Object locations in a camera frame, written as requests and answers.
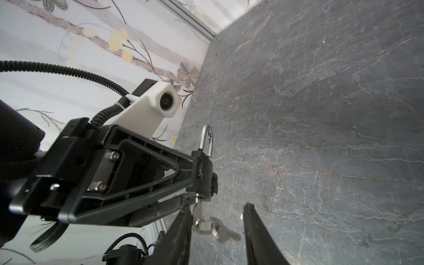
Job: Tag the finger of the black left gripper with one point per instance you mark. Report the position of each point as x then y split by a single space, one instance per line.
158 210
132 172

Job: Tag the black padlock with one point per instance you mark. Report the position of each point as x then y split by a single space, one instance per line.
206 182

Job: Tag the silver keys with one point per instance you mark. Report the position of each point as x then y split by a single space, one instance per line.
208 225

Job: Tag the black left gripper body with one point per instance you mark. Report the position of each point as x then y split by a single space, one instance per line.
49 185

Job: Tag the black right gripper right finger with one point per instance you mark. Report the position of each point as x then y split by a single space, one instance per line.
260 247

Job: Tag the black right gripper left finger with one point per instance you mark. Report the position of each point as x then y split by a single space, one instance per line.
174 249

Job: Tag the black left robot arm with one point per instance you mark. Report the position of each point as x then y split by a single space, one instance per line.
108 176

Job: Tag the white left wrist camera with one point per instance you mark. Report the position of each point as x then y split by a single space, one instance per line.
147 110

